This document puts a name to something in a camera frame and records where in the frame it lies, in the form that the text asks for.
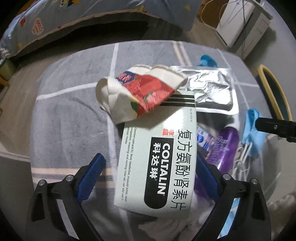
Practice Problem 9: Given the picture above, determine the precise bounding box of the green white medicine box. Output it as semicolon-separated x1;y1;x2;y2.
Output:
114;90;197;219

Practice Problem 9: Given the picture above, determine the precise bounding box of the silver foil pouch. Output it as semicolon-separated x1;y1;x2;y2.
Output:
171;66;239;115

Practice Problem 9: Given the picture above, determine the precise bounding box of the white tissue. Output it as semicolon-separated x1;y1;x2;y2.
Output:
138;195;214;240

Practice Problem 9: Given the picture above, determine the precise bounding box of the red white paper carton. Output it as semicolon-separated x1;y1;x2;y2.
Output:
95;64;187;125

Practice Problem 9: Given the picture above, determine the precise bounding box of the white air purifier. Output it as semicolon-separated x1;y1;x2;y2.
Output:
216;1;273;60

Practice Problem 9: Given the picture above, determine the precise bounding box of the light blue face mask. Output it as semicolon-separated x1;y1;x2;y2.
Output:
242;108;266;157

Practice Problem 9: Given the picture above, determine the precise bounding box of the small blue candy wrapper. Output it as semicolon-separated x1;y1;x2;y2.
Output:
197;126;215;152

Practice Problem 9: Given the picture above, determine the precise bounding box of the small green waste basket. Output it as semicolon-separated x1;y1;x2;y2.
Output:
0;59;16;81

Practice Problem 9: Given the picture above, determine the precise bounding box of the purple snack wrapper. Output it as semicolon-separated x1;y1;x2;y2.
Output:
194;126;239;198

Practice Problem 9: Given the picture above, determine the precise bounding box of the teal yellow-rimmed trash bin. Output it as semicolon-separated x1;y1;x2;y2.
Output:
255;65;293;121

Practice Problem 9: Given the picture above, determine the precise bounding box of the wooden tv cabinet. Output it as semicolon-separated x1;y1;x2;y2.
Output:
197;0;229;30

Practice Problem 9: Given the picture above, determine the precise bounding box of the blue cartoon duvet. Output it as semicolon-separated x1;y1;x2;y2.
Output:
1;1;201;58

